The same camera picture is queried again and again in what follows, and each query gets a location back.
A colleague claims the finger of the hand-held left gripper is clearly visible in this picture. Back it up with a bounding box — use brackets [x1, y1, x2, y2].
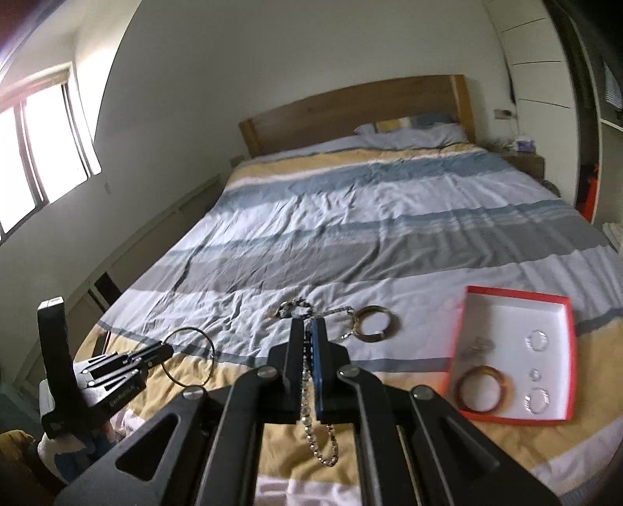
[85, 367, 146, 390]
[74, 342, 173, 375]

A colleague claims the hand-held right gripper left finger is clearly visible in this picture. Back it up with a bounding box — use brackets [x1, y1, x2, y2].
[53, 317, 305, 506]

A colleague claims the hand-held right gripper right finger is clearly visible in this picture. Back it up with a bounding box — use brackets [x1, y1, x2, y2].
[311, 317, 560, 506]

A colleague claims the silver chain necklace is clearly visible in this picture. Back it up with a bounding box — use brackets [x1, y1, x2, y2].
[299, 316, 339, 469]

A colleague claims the dark beaded bracelet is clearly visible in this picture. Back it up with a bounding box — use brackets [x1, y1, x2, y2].
[276, 298, 313, 320]

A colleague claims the dark brown bangle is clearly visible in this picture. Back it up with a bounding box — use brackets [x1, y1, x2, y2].
[350, 306, 401, 344]

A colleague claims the thin metal wire bangle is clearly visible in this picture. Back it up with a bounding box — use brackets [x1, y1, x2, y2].
[160, 327, 216, 387]

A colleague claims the amber resin bangle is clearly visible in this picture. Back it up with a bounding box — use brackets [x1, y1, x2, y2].
[458, 366, 507, 412]

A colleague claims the red cardboard box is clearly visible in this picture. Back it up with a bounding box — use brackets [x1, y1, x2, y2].
[447, 285, 577, 427]

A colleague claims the silver link bracelet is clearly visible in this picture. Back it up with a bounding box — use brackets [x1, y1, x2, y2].
[523, 388, 551, 414]

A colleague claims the low white cabinet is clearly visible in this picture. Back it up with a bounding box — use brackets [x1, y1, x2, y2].
[73, 175, 222, 317]

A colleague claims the window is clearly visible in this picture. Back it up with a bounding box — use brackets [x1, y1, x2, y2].
[0, 63, 103, 237]

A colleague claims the wooden headboard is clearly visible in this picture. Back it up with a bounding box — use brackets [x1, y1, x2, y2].
[238, 74, 475, 159]

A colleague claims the striped pillow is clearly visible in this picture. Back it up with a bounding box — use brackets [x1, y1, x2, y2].
[354, 113, 470, 149]

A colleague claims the wooden nightstand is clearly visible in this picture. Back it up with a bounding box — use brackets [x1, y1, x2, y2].
[501, 153, 546, 182]

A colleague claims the red object in wardrobe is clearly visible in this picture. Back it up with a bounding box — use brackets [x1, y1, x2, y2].
[581, 164, 600, 223]

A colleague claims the white wardrobe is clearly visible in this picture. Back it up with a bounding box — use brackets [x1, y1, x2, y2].
[487, 0, 623, 254]

